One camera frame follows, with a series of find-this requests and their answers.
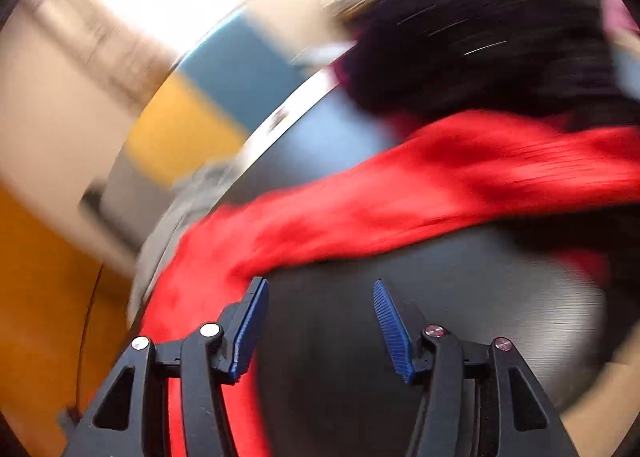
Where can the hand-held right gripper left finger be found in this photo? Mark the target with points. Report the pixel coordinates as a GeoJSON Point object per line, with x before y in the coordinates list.
{"type": "Point", "coordinates": [250, 327]}

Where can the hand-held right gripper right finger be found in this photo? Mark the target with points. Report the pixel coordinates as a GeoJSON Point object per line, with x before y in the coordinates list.
{"type": "Point", "coordinates": [392, 332]}

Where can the black garment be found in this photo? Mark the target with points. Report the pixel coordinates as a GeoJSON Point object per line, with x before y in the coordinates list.
{"type": "Point", "coordinates": [475, 62]}

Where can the dark magenta cloth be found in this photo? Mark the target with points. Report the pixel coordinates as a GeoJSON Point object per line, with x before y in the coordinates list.
{"type": "Point", "coordinates": [346, 74]}

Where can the yellow panel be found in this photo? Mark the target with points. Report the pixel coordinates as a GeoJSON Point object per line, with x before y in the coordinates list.
{"type": "Point", "coordinates": [185, 132]}

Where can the blue panel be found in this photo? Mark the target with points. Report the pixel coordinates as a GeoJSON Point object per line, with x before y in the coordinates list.
{"type": "Point", "coordinates": [240, 72]}

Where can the small printed sticker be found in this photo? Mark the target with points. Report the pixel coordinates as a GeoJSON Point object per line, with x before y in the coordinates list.
{"type": "Point", "coordinates": [279, 119]}

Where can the red knit sweater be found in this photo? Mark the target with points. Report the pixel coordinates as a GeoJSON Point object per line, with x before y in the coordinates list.
{"type": "Point", "coordinates": [400, 187]}

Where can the grey chair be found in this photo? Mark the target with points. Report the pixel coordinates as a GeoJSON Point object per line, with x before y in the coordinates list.
{"type": "Point", "coordinates": [107, 207]}

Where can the grey hoodie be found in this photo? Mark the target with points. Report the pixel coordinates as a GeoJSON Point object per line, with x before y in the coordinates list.
{"type": "Point", "coordinates": [170, 227]}

